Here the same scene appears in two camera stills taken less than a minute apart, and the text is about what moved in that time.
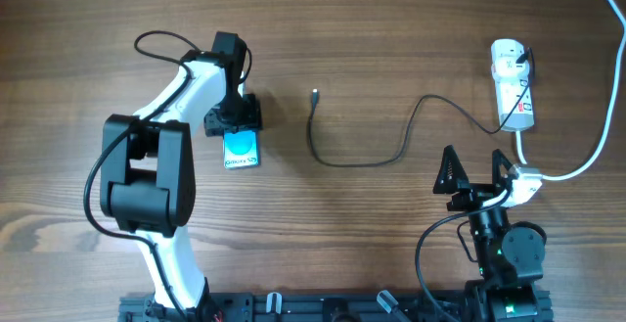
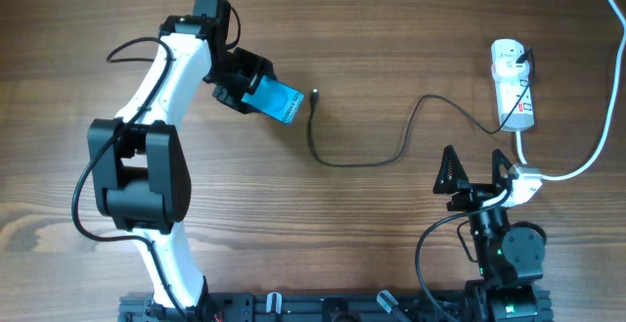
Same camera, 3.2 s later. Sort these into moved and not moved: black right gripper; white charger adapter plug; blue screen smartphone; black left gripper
Moved: black left gripper; blue screen smartphone
Not moved: black right gripper; white charger adapter plug
